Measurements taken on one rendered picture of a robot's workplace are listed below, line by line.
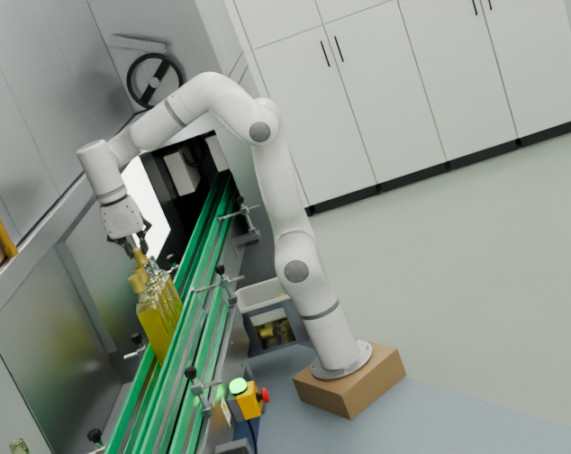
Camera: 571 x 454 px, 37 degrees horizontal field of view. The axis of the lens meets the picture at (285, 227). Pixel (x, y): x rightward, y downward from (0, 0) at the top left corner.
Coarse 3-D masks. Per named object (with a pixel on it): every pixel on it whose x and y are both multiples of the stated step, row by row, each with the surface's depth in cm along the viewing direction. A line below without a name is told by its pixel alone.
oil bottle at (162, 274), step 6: (162, 270) 246; (156, 276) 244; (162, 276) 244; (168, 276) 247; (168, 282) 245; (168, 288) 244; (174, 288) 248; (174, 294) 247; (174, 300) 246; (180, 300) 250; (180, 306) 249; (180, 312) 247
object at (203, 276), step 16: (224, 192) 347; (224, 208) 337; (224, 224) 328; (208, 240) 298; (208, 256) 291; (208, 272) 285; (176, 336) 232; (160, 384) 210; (144, 416) 196; (144, 432) 191
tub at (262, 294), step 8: (272, 280) 278; (240, 288) 280; (248, 288) 280; (256, 288) 279; (264, 288) 279; (272, 288) 279; (280, 288) 279; (240, 296) 280; (248, 296) 280; (256, 296) 280; (264, 296) 280; (272, 296) 280; (280, 296) 263; (288, 296) 262; (240, 304) 277; (248, 304) 281; (256, 304) 264; (264, 304) 263; (240, 312) 265
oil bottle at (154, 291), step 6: (156, 288) 235; (150, 294) 233; (156, 294) 233; (162, 294) 237; (162, 300) 236; (162, 306) 234; (168, 312) 238; (168, 318) 236; (174, 324) 239; (174, 330) 238
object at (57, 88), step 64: (0, 0) 238; (64, 0) 289; (0, 64) 225; (64, 64) 270; (0, 128) 213; (64, 128) 254; (0, 192) 203; (64, 192) 240; (0, 256) 193; (0, 320) 184; (64, 320) 214; (0, 384) 183; (64, 384) 204; (0, 448) 189; (64, 448) 194
